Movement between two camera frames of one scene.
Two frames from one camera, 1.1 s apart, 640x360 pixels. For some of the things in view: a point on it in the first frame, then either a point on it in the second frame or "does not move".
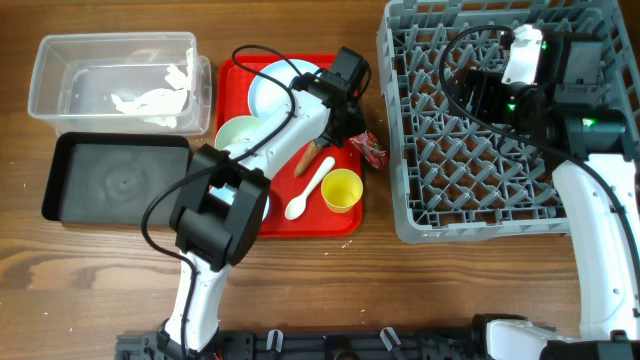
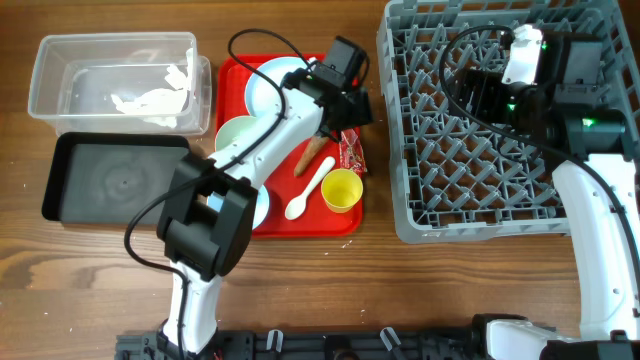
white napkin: (161, 106) does not move
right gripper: (486, 84) does not move
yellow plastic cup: (341, 188) does not move
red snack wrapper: (372, 149) to (352, 154)
